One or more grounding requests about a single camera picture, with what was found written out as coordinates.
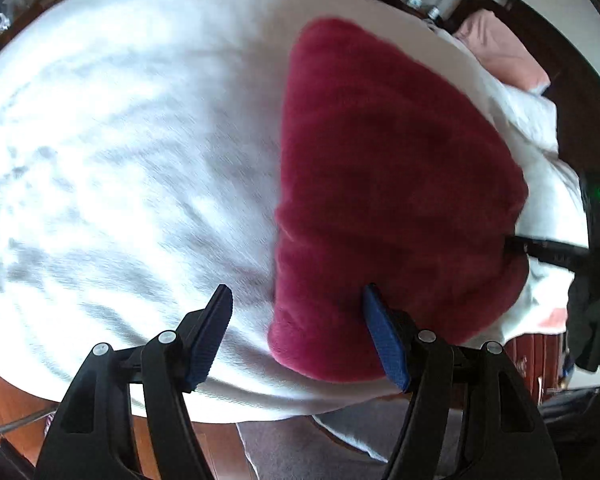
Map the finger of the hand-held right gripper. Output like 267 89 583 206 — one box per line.
504 236 597 275

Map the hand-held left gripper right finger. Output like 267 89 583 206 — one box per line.
362 283 563 480

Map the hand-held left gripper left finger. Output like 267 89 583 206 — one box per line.
32 284 234 480

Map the dark red fluffy blanket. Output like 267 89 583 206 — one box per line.
267 17 531 385

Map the person's right hand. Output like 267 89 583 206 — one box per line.
566 280 600 373

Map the reddish wooden cabinet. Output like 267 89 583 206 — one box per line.
504 332 573 407

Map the grey cloth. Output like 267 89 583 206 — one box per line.
235 400 461 480

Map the white pillow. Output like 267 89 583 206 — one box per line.
490 77 560 153

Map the white duvet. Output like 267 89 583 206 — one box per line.
0 0 588 421

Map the pink pillow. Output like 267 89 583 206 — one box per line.
452 10 552 93

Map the dark wooden headboard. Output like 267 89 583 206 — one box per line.
472 0 600 151

